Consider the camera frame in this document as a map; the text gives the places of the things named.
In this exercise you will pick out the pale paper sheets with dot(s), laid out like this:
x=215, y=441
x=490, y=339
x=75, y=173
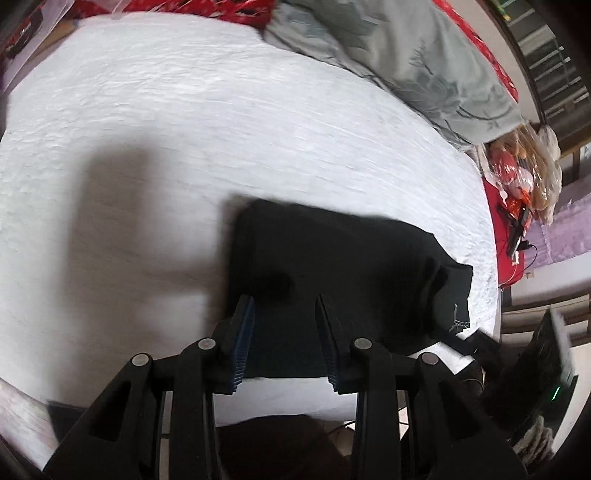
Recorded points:
x=51, y=39

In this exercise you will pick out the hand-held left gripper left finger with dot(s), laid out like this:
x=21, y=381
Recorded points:
x=242, y=341

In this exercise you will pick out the red bedsheet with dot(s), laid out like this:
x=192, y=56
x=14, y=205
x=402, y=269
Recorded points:
x=498, y=240

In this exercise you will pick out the red patterned blanket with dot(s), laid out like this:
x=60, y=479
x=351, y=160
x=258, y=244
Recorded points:
x=221, y=11

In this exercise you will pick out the grey floral pillow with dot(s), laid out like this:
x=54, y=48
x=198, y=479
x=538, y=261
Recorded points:
x=415, y=69

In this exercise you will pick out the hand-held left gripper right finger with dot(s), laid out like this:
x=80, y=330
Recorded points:
x=330, y=350

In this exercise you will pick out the white quilted bed cover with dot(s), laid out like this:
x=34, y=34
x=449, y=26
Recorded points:
x=184, y=115

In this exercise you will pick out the clear bag with plush toys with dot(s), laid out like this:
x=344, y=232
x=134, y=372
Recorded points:
x=531, y=184

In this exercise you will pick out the window grille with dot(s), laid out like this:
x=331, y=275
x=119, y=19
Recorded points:
x=554, y=60

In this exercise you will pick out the black pants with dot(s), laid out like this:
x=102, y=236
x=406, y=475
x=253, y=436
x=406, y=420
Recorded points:
x=346, y=277

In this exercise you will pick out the black remote-like device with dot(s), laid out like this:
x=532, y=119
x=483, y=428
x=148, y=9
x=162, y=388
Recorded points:
x=516, y=230

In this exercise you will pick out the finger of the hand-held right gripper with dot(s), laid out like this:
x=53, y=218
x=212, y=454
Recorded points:
x=482, y=346

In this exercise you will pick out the purple cloth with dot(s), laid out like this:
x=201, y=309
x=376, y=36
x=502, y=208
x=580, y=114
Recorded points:
x=568, y=230

